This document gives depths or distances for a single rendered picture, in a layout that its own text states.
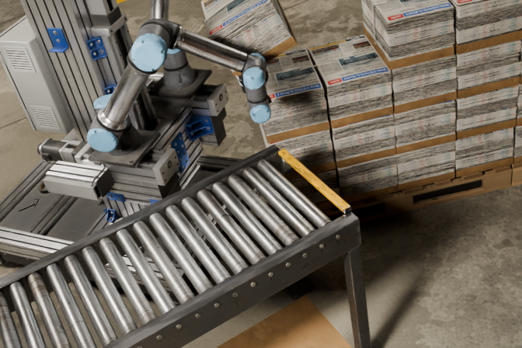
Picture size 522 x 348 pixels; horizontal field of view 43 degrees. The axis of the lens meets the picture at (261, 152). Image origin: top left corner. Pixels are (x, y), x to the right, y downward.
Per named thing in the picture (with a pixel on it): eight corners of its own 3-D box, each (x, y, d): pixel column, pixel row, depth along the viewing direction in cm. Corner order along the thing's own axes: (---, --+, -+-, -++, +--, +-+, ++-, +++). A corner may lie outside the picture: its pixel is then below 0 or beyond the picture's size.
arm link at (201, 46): (138, 29, 245) (259, 75, 256) (133, 43, 236) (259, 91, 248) (147, 3, 239) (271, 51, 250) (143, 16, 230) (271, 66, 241)
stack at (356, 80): (273, 192, 358) (245, 59, 309) (479, 144, 362) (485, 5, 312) (287, 241, 327) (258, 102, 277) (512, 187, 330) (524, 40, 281)
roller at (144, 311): (113, 242, 235) (108, 232, 232) (163, 328, 201) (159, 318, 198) (99, 249, 234) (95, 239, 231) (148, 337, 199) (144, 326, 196)
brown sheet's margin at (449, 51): (363, 32, 309) (362, 24, 307) (422, 18, 311) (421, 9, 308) (389, 70, 279) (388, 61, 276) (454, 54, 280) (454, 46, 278)
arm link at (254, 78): (242, 63, 241) (247, 88, 247) (241, 79, 232) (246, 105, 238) (263, 60, 240) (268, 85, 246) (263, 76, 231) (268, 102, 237)
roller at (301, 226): (251, 175, 254) (252, 164, 252) (319, 243, 219) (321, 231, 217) (239, 177, 251) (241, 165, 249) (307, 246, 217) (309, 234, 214)
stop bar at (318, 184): (285, 151, 253) (284, 147, 252) (353, 210, 221) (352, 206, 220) (277, 154, 252) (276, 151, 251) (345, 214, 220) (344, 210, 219)
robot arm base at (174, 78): (158, 88, 304) (152, 69, 298) (174, 71, 314) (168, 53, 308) (186, 90, 298) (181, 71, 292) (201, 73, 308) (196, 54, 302)
